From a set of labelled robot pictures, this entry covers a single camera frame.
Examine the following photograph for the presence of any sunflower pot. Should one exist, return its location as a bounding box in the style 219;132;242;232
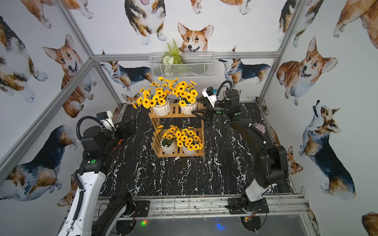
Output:
172;79;198;115
176;127;203;156
157;125;177;154
132;77;178;117

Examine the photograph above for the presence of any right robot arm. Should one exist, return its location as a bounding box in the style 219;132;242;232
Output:
192;87;289;212

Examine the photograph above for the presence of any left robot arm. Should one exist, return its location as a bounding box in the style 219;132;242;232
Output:
59;113;135;236

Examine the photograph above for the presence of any wooden two-tier shelf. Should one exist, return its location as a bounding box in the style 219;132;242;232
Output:
149;102;205;158

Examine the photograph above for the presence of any pink flower small pot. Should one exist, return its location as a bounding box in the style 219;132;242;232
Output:
254;123;266;135

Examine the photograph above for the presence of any green fern plant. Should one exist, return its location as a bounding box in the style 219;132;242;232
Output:
162;39;183;66

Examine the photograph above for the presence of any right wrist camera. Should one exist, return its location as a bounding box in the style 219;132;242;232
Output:
202;87;218;107

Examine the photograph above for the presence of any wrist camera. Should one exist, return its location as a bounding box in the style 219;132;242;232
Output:
96;111;116;130
202;87;218;107

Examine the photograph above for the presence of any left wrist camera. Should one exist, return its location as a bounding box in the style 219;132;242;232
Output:
96;111;116;130

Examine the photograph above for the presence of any white wire basket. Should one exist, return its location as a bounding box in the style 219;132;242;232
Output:
149;52;215;78

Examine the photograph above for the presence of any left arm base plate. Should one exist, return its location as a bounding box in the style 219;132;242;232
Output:
131;200;150;218

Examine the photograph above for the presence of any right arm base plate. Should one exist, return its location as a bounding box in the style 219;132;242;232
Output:
225;196;269;214

